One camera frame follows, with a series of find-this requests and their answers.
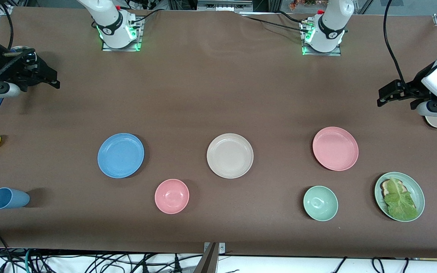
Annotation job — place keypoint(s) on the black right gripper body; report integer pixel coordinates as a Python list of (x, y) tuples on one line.
[(13, 67)]

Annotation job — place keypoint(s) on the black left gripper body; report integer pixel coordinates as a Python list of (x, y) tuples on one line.
[(414, 87)]

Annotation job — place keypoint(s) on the pink plate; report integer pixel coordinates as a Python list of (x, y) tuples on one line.
[(335, 148)]

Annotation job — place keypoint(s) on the blue plate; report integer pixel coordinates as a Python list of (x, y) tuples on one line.
[(120, 155)]

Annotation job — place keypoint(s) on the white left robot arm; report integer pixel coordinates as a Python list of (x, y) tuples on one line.
[(330, 24)]

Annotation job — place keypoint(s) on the black pot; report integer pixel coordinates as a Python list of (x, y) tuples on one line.
[(32, 57)]

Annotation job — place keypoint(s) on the glass pot lid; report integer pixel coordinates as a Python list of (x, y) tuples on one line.
[(21, 48)]

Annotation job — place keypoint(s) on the toasted bread slice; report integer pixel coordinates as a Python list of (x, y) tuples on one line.
[(385, 186)]

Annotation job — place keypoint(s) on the green lettuce leaf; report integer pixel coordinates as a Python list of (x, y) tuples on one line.
[(398, 201)]

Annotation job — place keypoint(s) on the green plate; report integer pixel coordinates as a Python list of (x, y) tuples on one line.
[(417, 197)]

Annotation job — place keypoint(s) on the dried flower bunch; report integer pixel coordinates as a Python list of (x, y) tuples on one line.
[(305, 3)]

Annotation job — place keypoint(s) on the green bowl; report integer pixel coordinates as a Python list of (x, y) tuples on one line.
[(320, 203)]

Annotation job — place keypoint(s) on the blue cup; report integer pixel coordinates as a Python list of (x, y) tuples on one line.
[(8, 198)]

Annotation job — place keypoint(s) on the pink bowl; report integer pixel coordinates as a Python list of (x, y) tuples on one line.
[(172, 196)]

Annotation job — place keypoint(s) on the beige plate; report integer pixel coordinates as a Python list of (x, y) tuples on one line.
[(230, 156)]

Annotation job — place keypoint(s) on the brown table cover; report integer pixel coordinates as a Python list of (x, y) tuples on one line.
[(218, 94)]

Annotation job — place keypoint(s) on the grey power strip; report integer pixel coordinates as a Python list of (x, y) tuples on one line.
[(224, 4)]

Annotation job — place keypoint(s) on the grey beam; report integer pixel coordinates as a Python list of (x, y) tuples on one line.
[(207, 263)]

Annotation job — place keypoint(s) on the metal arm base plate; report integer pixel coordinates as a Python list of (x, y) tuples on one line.
[(138, 38), (319, 54)]

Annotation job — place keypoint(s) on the metal table bracket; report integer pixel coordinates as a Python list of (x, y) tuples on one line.
[(221, 247)]

